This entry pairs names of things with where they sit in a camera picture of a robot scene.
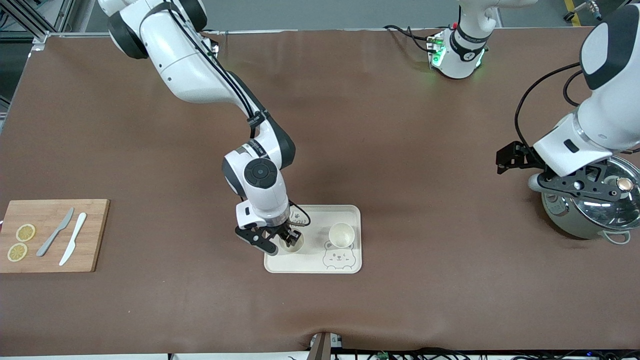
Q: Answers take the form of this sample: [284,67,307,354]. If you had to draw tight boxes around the white IKEA cup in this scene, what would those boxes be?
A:
[279,230,305,253]
[328,222,356,249]

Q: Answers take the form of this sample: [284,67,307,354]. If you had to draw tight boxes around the white plastic knife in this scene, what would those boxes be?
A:
[59,212,88,267]

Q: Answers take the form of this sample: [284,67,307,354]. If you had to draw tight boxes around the wooden cutting board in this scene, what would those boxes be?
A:
[0,199,110,274]

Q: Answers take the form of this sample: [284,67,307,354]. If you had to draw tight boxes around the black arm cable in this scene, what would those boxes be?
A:
[515,62,597,153]
[165,9,312,227]

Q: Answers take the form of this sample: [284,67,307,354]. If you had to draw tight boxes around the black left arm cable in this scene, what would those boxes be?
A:
[515,62,597,153]

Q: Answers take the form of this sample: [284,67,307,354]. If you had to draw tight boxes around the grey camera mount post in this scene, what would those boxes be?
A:
[307,331,346,360]

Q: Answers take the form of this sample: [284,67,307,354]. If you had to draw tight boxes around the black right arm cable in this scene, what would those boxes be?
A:
[165,9,312,227]

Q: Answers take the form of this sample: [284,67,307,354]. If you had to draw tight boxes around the black left base cable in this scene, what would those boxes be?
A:
[383,24,443,55]

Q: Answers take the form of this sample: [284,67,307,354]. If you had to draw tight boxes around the grey green cooking pot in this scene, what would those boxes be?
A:
[541,155,640,245]

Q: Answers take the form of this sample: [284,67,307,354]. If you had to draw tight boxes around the aluminium frame profile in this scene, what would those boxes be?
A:
[0,0,76,45]

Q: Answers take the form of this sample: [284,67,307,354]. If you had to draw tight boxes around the beige bear print tray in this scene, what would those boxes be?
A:
[264,204,362,274]

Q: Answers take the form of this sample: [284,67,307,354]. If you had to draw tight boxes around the brown table cover sheet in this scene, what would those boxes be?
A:
[0,27,640,357]

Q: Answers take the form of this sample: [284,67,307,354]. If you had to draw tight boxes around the grey plastic knife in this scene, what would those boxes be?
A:
[36,207,75,258]

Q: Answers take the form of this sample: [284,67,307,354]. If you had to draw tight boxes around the glass pot lid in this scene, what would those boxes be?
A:
[570,155,640,232]

